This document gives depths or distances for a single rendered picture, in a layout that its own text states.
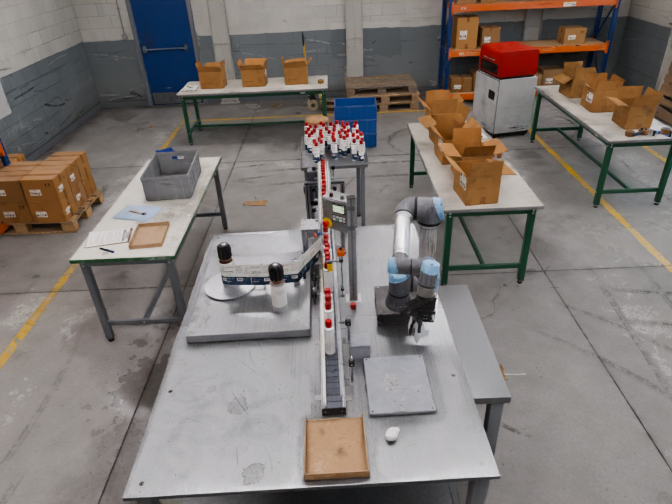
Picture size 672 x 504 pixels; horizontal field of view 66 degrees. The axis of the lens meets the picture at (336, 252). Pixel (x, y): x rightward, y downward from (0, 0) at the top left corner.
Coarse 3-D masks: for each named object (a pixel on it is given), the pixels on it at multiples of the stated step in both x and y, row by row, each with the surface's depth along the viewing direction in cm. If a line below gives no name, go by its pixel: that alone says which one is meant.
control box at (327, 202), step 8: (328, 192) 285; (336, 192) 284; (328, 200) 279; (336, 200) 276; (344, 200) 275; (328, 208) 281; (328, 216) 284; (344, 216) 278; (336, 224) 284; (344, 224) 280; (344, 232) 284
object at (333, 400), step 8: (336, 328) 278; (336, 336) 272; (336, 344) 267; (336, 352) 262; (328, 360) 257; (336, 360) 257; (328, 368) 253; (336, 368) 252; (328, 376) 248; (336, 376) 248; (328, 384) 244; (336, 384) 244; (328, 392) 240; (336, 392) 239; (328, 400) 235; (336, 400) 235; (328, 408) 232
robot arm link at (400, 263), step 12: (408, 204) 253; (396, 216) 252; (408, 216) 251; (396, 228) 246; (408, 228) 246; (396, 240) 240; (408, 240) 241; (396, 252) 235; (408, 252) 237; (396, 264) 229; (408, 264) 229
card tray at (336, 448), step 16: (320, 432) 226; (336, 432) 226; (352, 432) 225; (304, 448) 215; (320, 448) 219; (336, 448) 219; (352, 448) 218; (304, 464) 209; (320, 464) 213; (336, 464) 212; (352, 464) 212; (368, 464) 208
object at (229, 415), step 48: (240, 240) 373; (288, 240) 370; (336, 240) 367; (384, 240) 364; (384, 336) 278; (432, 336) 277; (192, 384) 254; (240, 384) 253; (288, 384) 252; (432, 384) 248; (192, 432) 229; (240, 432) 228; (288, 432) 227; (384, 432) 225; (432, 432) 224; (480, 432) 223; (144, 480) 210; (192, 480) 209; (240, 480) 208; (288, 480) 207; (336, 480) 206; (384, 480) 206; (432, 480) 205
